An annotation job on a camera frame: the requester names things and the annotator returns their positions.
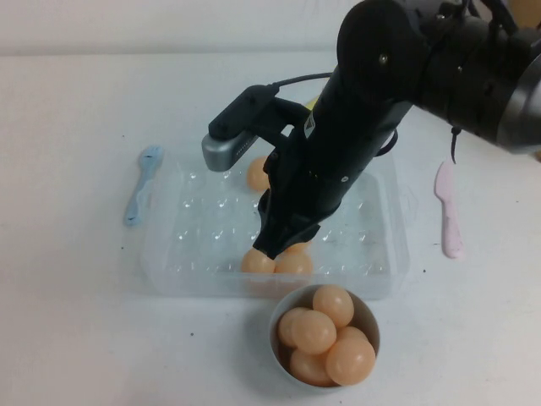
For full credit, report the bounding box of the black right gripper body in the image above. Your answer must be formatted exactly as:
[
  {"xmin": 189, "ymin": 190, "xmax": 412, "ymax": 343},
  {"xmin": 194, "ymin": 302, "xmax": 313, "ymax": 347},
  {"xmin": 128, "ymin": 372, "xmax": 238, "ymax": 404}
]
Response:
[{"xmin": 258, "ymin": 103, "xmax": 407, "ymax": 232}]

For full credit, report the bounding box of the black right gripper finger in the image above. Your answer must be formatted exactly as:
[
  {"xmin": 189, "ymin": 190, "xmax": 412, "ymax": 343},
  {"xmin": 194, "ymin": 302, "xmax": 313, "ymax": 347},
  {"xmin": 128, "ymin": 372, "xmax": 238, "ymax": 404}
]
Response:
[
  {"xmin": 252, "ymin": 219, "xmax": 282, "ymax": 260},
  {"xmin": 281, "ymin": 217, "xmax": 323, "ymax": 255}
]

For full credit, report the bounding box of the clear plastic egg box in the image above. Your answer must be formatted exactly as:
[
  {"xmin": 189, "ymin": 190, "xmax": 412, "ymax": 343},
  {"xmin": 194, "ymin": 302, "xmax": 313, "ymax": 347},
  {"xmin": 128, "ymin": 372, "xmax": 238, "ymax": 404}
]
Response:
[{"xmin": 141, "ymin": 138, "xmax": 413, "ymax": 302}]

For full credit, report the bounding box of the white round bowl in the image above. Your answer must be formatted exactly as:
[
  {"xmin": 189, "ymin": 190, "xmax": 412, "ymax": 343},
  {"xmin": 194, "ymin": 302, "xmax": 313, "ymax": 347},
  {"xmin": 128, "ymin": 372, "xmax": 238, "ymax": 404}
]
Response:
[{"xmin": 268, "ymin": 283, "xmax": 380, "ymax": 387}]

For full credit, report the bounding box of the pink plastic knife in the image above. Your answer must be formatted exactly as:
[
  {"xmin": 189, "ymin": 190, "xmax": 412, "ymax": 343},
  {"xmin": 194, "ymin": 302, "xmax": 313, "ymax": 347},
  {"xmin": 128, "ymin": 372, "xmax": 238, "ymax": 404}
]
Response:
[{"xmin": 434, "ymin": 160, "xmax": 466, "ymax": 260}]

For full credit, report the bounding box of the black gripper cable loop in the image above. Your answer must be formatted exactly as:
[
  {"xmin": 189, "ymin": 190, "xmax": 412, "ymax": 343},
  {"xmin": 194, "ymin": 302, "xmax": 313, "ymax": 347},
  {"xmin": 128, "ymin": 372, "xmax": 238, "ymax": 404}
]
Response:
[{"xmin": 377, "ymin": 129, "xmax": 401, "ymax": 158}]

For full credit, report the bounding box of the black camera cable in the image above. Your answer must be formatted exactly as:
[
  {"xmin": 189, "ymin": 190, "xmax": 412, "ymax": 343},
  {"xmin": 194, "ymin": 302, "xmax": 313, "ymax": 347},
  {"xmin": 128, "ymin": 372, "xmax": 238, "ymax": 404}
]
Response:
[{"xmin": 268, "ymin": 72, "xmax": 335, "ymax": 91}]

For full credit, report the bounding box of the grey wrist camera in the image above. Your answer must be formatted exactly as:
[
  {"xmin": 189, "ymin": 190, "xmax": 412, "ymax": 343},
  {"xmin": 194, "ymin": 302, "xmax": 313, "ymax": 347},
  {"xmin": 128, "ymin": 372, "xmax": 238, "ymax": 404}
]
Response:
[{"xmin": 201, "ymin": 126, "xmax": 259, "ymax": 173}]

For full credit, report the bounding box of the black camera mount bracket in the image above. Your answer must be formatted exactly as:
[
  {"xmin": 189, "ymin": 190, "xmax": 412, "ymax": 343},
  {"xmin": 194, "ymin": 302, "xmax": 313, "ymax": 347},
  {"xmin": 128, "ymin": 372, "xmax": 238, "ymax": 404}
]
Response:
[{"xmin": 209, "ymin": 84, "xmax": 314, "ymax": 147}]

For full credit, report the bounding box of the black hanging cable tie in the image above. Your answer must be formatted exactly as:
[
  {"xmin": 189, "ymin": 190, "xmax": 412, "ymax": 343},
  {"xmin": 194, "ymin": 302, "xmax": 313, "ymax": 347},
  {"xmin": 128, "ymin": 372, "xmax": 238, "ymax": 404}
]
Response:
[{"xmin": 449, "ymin": 125, "xmax": 461, "ymax": 165}]

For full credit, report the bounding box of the black cable bundle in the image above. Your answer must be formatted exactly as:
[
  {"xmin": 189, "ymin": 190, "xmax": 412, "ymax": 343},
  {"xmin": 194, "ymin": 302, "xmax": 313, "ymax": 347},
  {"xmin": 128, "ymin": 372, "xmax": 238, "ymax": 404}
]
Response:
[{"xmin": 439, "ymin": 0, "xmax": 519, "ymax": 33}]

